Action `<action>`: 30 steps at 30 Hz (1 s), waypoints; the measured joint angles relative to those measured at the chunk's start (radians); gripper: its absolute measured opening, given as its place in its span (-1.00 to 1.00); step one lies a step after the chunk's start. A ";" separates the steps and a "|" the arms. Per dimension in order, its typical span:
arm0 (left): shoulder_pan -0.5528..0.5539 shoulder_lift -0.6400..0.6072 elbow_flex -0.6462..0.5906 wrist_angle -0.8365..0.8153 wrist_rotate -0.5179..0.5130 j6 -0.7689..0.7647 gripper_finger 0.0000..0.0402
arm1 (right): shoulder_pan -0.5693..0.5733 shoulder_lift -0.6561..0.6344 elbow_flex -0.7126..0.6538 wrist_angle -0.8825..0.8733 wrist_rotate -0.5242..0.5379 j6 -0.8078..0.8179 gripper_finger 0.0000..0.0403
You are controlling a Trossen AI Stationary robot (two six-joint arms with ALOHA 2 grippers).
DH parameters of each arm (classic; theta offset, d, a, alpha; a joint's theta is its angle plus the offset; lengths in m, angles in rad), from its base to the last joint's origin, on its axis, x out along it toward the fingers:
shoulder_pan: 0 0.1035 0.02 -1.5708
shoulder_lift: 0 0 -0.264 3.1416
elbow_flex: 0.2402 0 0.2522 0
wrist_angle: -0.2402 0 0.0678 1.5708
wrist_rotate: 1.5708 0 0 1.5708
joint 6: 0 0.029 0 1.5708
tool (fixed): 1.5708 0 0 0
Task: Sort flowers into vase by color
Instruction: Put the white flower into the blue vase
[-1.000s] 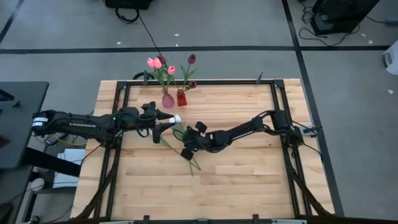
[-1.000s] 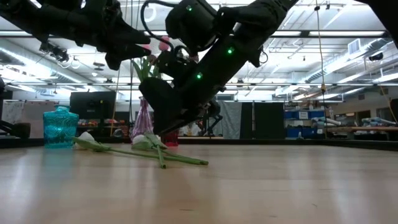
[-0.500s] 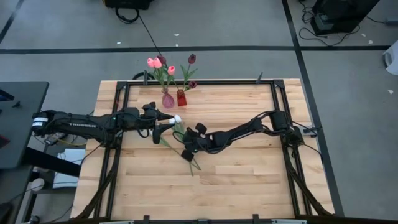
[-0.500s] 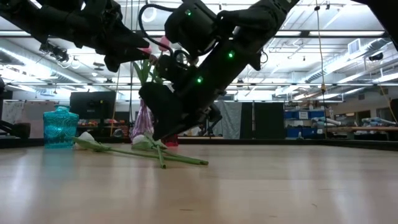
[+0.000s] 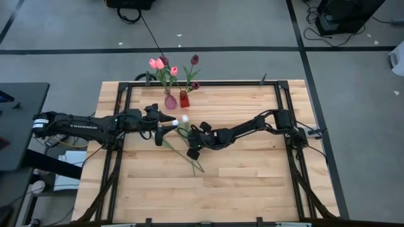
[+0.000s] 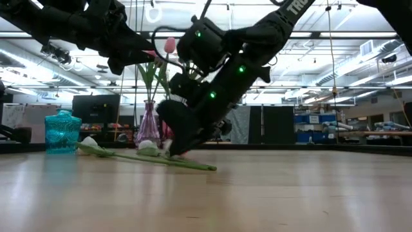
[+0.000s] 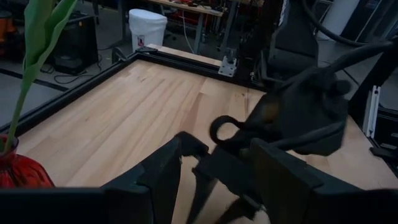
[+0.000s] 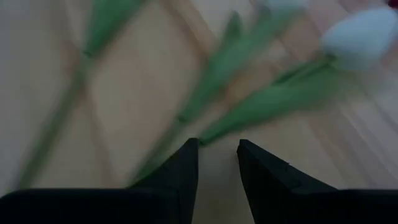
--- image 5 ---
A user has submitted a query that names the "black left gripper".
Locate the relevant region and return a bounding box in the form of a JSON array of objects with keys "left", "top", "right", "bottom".
[{"left": 119, "top": 103, "right": 178, "bottom": 147}]

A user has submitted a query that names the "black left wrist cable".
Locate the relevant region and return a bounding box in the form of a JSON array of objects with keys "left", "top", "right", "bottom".
[{"left": 138, "top": 127, "right": 153, "bottom": 141}]

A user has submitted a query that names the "black floor cable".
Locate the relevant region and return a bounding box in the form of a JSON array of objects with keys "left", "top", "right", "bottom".
[{"left": 117, "top": 6, "right": 177, "bottom": 81}]

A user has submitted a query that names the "black crossbar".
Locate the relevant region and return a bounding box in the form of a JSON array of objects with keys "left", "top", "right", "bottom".
[{"left": 23, "top": 149, "right": 83, "bottom": 180}]

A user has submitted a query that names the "white plastic object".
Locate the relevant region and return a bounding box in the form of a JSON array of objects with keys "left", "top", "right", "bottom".
[{"left": 388, "top": 40, "right": 404, "bottom": 77}]

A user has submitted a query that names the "black power adapter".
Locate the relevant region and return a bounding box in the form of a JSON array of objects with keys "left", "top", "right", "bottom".
[{"left": 44, "top": 134, "right": 72, "bottom": 148}]

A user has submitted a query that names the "black equipment cabinet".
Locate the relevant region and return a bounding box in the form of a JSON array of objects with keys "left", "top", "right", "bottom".
[{"left": 315, "top": 0, "right": 386, "bottom": 36}]

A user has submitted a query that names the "yellow floor cable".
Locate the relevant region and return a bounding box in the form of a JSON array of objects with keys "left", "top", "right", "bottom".
[{"left": 56, "top": 140, "right": 89, "bottom": 149}]

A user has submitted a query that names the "pink artificial tulip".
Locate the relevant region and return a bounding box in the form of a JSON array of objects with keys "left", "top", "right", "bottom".
[
  {"left": 167, "top": 66, "right": 179, "bottom": 94},
  {"left": 156, "top": 59, "right": 170, "bottom": 94},
  {"left": 149, "top": 58, "right": 170, "bottom": 94}
]

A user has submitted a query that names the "black desk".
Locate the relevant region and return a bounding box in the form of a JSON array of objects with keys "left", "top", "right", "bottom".
[{"left": 0, "top": 82, "right": 51, "bottom": 173}]

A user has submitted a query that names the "black box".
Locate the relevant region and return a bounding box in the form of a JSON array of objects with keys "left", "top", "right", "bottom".
[{"left": 105, "top": 0, "right": 156, "bottom": 9}]

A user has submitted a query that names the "black cable tangle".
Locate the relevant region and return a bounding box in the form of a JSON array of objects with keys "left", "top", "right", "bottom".
[{"left": 302, "top": 0, "right": 367, "bottom": 48}]

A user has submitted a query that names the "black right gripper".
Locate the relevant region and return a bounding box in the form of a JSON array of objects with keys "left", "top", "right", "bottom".
[{"left": 186, "top": 120, "right": 235, "bottom": 161}]

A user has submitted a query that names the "grey metal bracket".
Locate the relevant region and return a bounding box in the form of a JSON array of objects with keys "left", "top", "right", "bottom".
[{"left": 304, "top": 127, "right": 328, "bottom": 137}]

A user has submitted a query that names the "red glass vase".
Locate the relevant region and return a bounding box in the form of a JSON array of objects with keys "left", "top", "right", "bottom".
[{"left": 179, "top": 90, "right": 191, "bottom": 108}]

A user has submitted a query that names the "white round object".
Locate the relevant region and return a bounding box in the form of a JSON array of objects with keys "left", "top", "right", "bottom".
[{"left": 30, "top": 180, "right": 47, "bottom": 195}]

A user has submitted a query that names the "purple glass vase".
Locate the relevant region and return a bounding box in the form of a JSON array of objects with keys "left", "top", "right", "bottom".
[{"left": 163, "top": 89, "right": 178, "bottom": 111}]

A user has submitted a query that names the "black aluminium table frame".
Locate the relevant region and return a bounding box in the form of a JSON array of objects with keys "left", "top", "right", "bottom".
[{"left": 75, "top": 80, "right": 340, "bottom": 227}]

